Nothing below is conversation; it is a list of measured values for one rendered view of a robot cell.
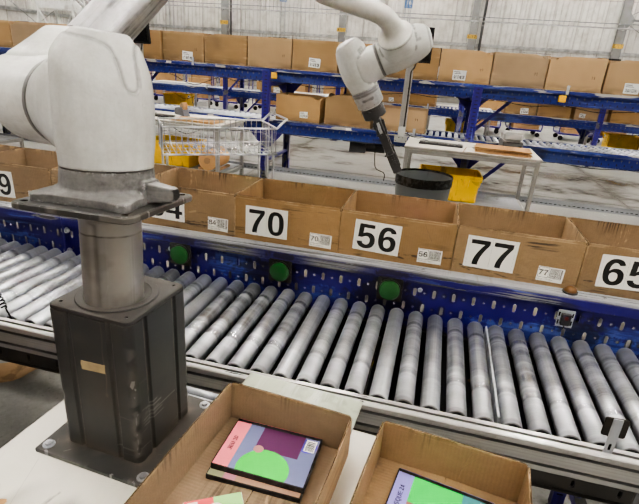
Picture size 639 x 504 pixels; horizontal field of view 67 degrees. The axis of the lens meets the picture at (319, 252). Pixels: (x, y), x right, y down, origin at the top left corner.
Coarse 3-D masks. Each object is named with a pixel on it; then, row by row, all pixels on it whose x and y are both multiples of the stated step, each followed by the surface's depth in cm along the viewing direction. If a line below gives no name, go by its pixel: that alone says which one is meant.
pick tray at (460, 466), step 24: (384, 432) 99; (408, 432) 97; (384, 456) 101; (408, 456) 99; (432, 456) 97; (456, 456) 95; (480, 456) 93; (504, 456) 91; (360, 480) 84; (384, 480) 96; (456, 480) 96; (480, 480) 94; (504, 480) 92; (528, 480) 86
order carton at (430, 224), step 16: (368, 192) 191; (352, 208) 188; (368, 208) 193; (384, 208) 192; (400, 208) 190; (416, 208) 189; (432, 208) 187; (448, 208) 185; (352, 224) 167; (400, 224) 162; (416, 224) 161; (432, 224) 160; (448, 224) 159; (352, 240) 169; (400, 240) 164; (416, 240) 163; (432, 240) 162; (448, 240) 160; (368, 256) 169; (384, 256) 168; (400, 256) 166; (416, 256) 165; (448, 256) 162
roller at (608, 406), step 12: (576, 348) 151; (588, 348) 150; (588, 360) 143; (588, 372) 139; (600, 372) 138; (588, 384) 136; (600, 384) 132; (600, 396) 128; (612, 396) 128; (600, 408) 126; (612, 408) 123; (624, 444) 112; (636, 444) 111
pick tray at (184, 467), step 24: (240, 384) 106; (216, 408) 102; (240, 408) 108; (264, 408) 106; (288, 408) 103; (312, 408) 101; (192, 432) 93; (216, 432) 104; (312, 432) 103; (336, 432) 101; (168, 456) 86; (192, 456) 95; (336, 456) 88; (144, 480) 81; (168, 480) 88; (192, 480) 92; (312, 480) 94; (336, 480) 93
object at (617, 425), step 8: (608, 416) 106; (608, 424) 107; (616, 424) 106; (624, 424) 106; (608, 432) 107; (616, 432) 107; (624, 432) 106; (608, 440) 108; (616, 440) 107; (608, 448) 109
